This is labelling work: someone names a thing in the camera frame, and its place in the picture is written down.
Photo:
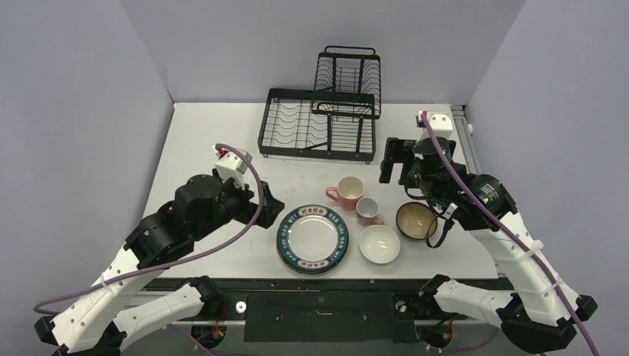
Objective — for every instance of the large pink mug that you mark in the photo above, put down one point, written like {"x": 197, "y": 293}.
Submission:
{"x": 347, "y": 193}

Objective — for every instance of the black wire dish rack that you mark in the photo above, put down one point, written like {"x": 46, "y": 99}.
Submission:
{"x": 336, "y": 118}

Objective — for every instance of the small pink mug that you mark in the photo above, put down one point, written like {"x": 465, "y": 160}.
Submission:
{"x": 367, "y": 210}

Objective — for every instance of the green rimmed white plate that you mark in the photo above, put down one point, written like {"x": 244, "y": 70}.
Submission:
{"x": 312, "y": 239}

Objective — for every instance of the white bowl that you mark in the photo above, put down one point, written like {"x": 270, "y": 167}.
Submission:
{"x": 379, "y": 244}

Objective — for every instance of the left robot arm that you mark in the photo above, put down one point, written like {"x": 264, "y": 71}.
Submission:
{"x": 101, "y": 323}

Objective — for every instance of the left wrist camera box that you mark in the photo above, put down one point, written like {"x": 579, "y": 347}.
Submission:
{"x": 230, "y": 165}

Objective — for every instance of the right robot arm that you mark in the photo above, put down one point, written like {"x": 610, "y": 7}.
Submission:
{"x": 539, "y": 313}

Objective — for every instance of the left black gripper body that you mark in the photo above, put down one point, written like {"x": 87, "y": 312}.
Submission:
{"x": 235, "y": 203}

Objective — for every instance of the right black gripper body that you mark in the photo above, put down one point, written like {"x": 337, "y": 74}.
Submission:
{"x": 400, "y": 160}

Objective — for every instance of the dark bowl beige inside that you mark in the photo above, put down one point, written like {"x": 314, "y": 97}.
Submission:
{"x": 416, "y": 221}

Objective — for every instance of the black base panel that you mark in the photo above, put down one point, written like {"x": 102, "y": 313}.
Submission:
{"x": 319, "y": 310}

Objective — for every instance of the aluminium rail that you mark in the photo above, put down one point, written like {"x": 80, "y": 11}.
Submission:
{"x": 464, "y": 132}

